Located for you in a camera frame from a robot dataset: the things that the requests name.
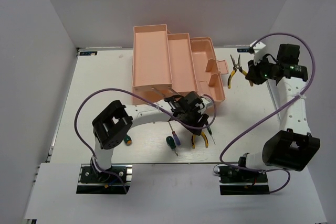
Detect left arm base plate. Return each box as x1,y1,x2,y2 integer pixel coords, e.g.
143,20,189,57
76,164,132,195

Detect black green precision screwdriver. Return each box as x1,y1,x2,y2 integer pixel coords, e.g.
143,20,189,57
207,126,216,145

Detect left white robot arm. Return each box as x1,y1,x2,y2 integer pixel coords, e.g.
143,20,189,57
92,91,215,182

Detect small yellow pliers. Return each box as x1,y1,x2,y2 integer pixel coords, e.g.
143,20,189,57
227,55,247,89

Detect stubby green orange screwdriver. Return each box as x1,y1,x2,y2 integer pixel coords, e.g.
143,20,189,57
123,135,132,146

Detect blue red handled screwdriver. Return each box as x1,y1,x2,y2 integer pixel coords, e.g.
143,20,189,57
169,122,181,146

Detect purple cable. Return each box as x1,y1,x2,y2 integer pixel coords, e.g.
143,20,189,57
74,88,218,193
219,33,316,194

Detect pink plastic toolbox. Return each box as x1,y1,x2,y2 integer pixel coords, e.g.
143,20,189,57
132,24,228,105

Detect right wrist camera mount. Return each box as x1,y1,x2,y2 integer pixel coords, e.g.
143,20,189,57
249,40,267,65

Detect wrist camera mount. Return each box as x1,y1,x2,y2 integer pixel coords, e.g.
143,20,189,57
249,40,267,65
195,96,214,114

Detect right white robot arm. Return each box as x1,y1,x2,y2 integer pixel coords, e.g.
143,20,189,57
237,44,320,182

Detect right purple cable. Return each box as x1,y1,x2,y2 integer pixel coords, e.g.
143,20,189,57
219,33,316,194

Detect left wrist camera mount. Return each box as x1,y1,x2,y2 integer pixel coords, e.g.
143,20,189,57
195,96,214,114

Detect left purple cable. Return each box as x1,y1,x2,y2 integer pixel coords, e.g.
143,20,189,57
74,88,218,193

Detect yellow long nose pliers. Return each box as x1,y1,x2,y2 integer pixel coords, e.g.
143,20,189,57
191,132,209,149

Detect stubby green grey screwdriver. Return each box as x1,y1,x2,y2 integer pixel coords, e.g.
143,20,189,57
166,136,178,156

